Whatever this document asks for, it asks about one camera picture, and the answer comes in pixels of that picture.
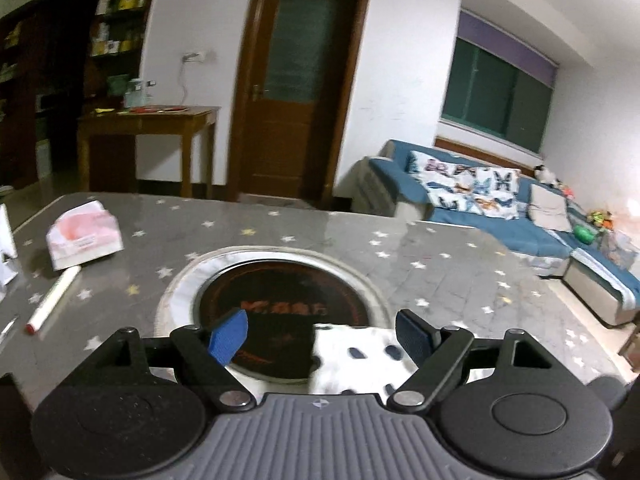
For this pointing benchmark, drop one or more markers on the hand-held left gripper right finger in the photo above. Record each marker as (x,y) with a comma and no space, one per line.
(416,336)

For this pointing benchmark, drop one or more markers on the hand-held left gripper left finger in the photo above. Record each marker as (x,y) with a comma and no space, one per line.
(229,336)

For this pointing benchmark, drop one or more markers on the white polka dot garment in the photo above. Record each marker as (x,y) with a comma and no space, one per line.
(345,360)

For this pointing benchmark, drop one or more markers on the round black table stove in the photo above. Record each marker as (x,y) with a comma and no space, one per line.
(280,290)

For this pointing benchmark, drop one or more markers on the grey star quilted tablecloth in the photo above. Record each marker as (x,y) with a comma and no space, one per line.
(450,260)

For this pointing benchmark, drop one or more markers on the blue sofa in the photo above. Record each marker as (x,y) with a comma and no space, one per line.
(500,230)

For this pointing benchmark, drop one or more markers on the butterfly print pillow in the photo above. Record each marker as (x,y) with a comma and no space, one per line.
(445,180)
(497,192)

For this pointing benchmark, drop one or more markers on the pink tissue pack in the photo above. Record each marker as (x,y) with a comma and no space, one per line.
(85,235)

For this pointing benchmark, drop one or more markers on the white marker with red cap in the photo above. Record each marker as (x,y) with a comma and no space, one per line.
(52,300)

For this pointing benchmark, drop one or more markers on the beige pillow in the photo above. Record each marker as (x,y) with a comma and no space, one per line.
(550,207)

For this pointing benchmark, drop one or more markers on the green toy ball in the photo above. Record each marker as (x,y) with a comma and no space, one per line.
(584,233)

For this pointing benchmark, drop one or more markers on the black and white plush toy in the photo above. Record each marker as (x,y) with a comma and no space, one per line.
(545,174)

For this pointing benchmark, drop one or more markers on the brown wooden door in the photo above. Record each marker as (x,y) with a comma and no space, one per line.
(285,135)

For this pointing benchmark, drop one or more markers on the pile of colourful toys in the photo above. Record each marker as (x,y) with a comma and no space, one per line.
(600,219)

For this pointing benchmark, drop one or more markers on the clear plastic bag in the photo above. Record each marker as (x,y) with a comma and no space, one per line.
(619,250)

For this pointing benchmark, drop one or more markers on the wooden side desk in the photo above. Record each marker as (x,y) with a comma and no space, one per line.
(150,117)

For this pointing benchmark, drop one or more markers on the red papers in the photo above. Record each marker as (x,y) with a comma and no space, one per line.
(160,108)

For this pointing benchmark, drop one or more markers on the white folded card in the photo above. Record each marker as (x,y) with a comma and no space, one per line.
(6,245)

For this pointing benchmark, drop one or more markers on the green framed window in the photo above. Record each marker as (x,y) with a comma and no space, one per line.
(495,95)

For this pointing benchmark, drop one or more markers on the yellow paper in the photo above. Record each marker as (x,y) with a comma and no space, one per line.
(105,111)

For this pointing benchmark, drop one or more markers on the purple window blind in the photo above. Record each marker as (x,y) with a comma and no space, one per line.
(510,45)

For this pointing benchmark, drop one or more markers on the dark wooden shelf cabinet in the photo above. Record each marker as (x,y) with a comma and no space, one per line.
(60,60)

